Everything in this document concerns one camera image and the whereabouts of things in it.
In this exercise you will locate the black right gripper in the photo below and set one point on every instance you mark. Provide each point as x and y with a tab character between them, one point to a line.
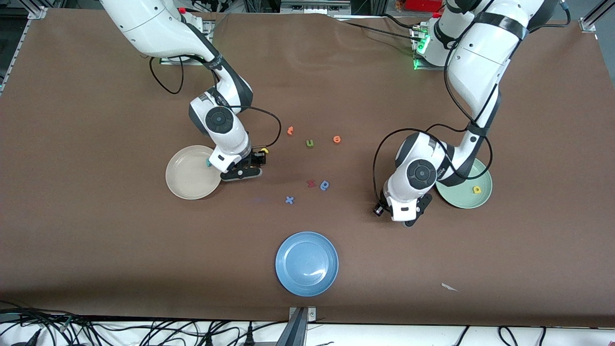
255	159

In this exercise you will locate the aluminium frame profile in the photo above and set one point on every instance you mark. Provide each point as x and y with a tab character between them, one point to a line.
314	6

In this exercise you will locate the aluminium corner bracket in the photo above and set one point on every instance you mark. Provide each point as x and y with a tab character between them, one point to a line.
38	12
587	25

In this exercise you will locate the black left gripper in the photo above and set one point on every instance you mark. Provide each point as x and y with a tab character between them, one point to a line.
380	209

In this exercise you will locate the blue round plate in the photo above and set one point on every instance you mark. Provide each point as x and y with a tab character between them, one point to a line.
307	264

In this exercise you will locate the grey camera mount bar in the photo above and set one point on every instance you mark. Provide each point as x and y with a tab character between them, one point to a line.
294	331

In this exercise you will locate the beige round plate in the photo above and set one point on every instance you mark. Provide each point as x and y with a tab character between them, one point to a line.
190	178

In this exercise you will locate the red box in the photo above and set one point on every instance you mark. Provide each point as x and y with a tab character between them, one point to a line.
423	5

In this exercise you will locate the green round plate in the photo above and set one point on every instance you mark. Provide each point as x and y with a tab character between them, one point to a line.
468	197

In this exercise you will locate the metal table edge bracket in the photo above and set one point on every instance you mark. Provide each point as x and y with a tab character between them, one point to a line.
310	314

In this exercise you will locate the black power plug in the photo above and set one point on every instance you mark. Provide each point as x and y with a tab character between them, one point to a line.
249	337
209	339

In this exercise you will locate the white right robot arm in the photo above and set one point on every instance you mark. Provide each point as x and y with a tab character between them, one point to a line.
153	24

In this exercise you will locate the brown table cover sheet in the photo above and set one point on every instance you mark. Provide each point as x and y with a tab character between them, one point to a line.
96	216

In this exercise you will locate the blue foam letter a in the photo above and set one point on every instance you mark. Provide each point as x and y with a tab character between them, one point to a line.
325	185

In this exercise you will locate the aluminium table edge rail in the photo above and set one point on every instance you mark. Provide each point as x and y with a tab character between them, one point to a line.
14	50

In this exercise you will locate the white paper scrap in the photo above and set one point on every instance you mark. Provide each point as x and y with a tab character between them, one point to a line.
448	287

